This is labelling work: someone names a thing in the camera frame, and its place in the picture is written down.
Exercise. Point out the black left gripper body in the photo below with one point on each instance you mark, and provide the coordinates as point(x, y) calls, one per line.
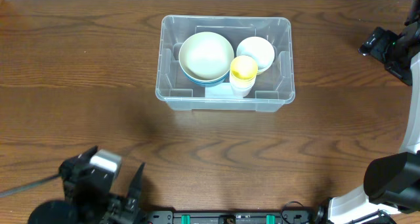
point(96, 208)

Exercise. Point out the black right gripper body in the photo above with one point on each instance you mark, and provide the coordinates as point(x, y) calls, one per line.
point(395, 53)

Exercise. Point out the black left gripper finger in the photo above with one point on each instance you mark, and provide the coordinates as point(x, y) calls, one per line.
point(134, 192)
point(69, 165)

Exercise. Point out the clear plastic storage bin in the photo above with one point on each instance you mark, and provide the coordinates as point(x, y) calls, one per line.
point(272, 89)

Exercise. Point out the white small bowl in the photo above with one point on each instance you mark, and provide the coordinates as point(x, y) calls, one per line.
point(258, 49)

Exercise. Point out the blue large bowl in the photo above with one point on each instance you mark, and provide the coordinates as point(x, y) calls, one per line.
point(207, 84)
point(205, 80)

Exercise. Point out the yellow cup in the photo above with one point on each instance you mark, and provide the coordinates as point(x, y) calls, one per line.
point(238, 79)
point(244, 68)

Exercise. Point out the pink cup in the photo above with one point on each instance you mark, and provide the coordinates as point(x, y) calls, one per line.
point(241, 95)

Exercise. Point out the cream large bowl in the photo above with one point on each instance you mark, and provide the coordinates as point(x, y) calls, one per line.
point(206, 55)

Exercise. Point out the light blue cup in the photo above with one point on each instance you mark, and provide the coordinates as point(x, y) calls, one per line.
point(237, 89)

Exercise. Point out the cream cup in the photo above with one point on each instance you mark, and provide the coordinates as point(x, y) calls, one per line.
point(242, 83)

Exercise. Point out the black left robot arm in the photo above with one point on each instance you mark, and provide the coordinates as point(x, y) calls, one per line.
point(56, 212)

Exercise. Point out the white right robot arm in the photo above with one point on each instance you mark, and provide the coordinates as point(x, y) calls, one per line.
point(391, 183)

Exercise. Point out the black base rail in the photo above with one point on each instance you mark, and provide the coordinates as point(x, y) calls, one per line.
point(293, 215)

